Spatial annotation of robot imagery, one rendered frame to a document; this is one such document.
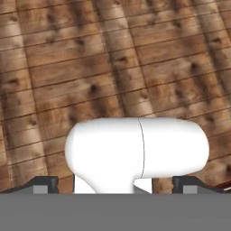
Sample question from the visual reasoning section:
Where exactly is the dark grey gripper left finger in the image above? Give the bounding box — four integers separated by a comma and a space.
0, 176, 60, 195

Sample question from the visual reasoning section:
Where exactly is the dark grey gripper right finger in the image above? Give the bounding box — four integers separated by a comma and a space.
172, 175, 226, 195

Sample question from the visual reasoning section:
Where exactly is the white rounded object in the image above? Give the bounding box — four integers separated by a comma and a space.
64, 116, 210, 195

